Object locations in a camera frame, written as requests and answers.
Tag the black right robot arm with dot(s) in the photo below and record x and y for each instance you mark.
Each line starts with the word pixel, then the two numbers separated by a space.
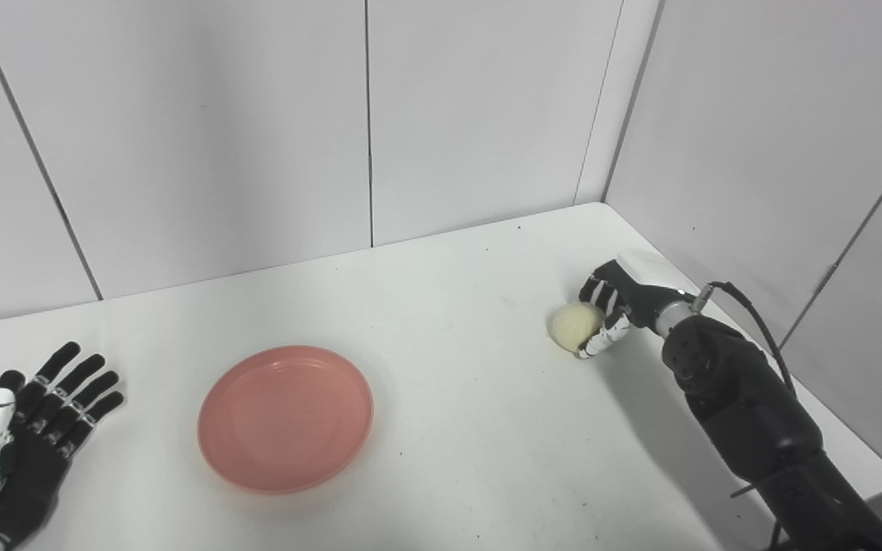
pixel 747 413

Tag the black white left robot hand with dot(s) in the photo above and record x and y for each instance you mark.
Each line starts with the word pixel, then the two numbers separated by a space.
pixel 24 459

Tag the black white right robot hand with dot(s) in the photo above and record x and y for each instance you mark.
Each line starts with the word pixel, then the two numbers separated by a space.
pixel 632 302

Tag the cream steamed bun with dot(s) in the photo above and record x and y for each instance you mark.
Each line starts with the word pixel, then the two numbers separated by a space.
pixel 573 325

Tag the pink round plate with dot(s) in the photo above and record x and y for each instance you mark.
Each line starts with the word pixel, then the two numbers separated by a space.
pixel 285 419

